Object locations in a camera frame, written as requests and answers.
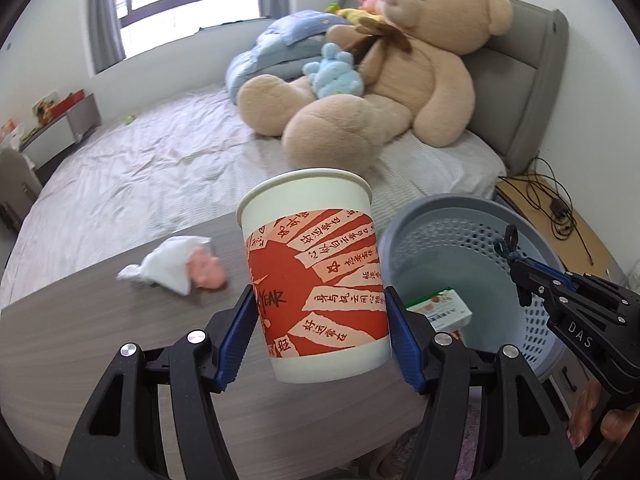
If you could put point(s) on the colourful picture box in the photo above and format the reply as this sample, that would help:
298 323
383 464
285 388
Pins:
44 108

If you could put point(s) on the bed with pale sheet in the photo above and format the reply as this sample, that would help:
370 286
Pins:
150 160

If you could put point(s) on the red flat box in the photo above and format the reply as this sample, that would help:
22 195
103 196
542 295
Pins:
67 105

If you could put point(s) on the blue plush toy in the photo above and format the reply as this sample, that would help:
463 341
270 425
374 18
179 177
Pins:
335 72

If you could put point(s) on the yellow plush toy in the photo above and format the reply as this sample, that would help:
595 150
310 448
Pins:
357 15

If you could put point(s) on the wooden bedside table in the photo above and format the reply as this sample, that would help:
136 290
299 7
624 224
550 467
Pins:
530 200

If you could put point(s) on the pink toy pig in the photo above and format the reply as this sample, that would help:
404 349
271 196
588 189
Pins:
210 272

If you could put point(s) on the white crumpled tissue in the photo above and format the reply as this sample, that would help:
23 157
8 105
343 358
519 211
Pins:
167 260

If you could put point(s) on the large tan teddy bear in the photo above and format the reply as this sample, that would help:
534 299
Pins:
425 75

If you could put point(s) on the black charger plug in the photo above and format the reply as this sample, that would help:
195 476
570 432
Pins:
559 208

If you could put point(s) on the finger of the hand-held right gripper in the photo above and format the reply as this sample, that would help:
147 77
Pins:
550 271
531 285

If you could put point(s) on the grey padded headboard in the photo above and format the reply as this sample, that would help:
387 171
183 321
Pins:
520 85

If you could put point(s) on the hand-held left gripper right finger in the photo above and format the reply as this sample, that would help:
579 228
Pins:
405 340

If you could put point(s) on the person's right hand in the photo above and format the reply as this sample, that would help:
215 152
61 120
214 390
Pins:
617 422

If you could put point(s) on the blue printed pillow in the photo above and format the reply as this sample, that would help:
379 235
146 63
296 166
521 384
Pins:
305 25

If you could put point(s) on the pink plush toy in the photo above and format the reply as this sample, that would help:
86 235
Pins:
370 2

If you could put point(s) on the green white medicine box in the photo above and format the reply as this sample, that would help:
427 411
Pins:
445 310

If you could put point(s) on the white bag on desk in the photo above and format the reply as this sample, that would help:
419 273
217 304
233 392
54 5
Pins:
11 132

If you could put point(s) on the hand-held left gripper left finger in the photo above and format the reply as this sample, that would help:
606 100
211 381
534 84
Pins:
240 330

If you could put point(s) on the grey side shelf with items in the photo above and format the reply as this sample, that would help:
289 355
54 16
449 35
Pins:
82 115

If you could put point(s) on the red white paper cup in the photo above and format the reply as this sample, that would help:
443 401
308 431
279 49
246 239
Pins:
310 210

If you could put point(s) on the grey chair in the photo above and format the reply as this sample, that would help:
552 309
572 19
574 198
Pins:
15 180

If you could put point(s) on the grey perforated plastic basket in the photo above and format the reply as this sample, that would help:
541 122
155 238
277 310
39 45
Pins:
450 240

